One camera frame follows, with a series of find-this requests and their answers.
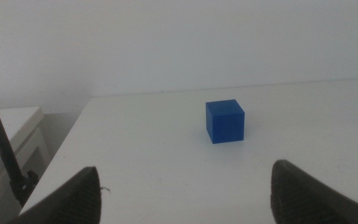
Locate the black pole clamp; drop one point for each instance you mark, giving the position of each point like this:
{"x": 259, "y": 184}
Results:
{"x": 23, "y": 186}

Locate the white side table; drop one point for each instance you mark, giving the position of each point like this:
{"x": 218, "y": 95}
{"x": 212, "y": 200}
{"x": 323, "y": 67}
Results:
{"x": 2, "y": 133}

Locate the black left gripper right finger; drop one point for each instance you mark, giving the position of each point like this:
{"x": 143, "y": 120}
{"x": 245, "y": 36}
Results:
{"x": 297, "y": 199}

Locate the blue cube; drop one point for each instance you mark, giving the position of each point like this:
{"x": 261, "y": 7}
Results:
{"x": 225, "y": 123}

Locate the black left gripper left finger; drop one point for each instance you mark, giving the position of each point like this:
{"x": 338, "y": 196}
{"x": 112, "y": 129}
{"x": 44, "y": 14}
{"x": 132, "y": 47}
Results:
{"x": 76, "y": 202}

